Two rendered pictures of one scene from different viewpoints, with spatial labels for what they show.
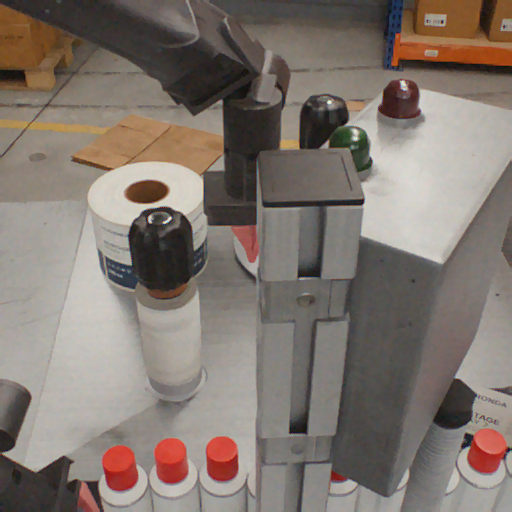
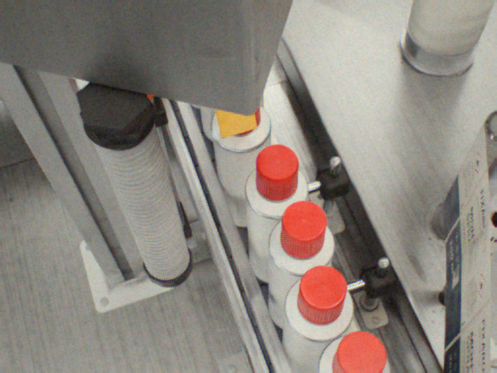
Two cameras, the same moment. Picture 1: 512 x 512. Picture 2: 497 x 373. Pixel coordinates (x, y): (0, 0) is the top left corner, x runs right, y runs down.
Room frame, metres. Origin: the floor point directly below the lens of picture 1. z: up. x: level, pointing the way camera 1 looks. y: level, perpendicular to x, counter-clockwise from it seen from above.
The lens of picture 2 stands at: (0.33, -0.34, 1.54)
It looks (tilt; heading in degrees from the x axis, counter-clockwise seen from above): 62 degrees down; 76
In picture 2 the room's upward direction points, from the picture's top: 3 degrees counter-clockwise
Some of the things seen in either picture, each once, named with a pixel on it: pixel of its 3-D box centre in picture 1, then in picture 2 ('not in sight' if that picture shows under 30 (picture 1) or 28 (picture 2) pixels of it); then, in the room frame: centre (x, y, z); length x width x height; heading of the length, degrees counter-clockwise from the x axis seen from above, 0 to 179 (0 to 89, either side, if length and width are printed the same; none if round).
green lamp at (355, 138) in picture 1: (349, 149); not in sight; (0.31, -0.05, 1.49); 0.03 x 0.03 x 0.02
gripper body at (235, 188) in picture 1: (251, 171); not in sight; (0.60, 0.00, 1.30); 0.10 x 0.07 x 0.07; 93
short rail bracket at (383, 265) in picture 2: not in sight; (360, 288); (0.48, -0.14, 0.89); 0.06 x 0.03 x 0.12; 3
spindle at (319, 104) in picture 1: (320, 174); not in sight; (1.01, -0.12, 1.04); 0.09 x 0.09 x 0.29
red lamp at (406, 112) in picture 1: (400, 99); not in sight; (0.37, -0.09, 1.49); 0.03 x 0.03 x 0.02
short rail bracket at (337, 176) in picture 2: not in sight; (330, 186); (0.49, -0.03, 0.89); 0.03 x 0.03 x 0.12; 3
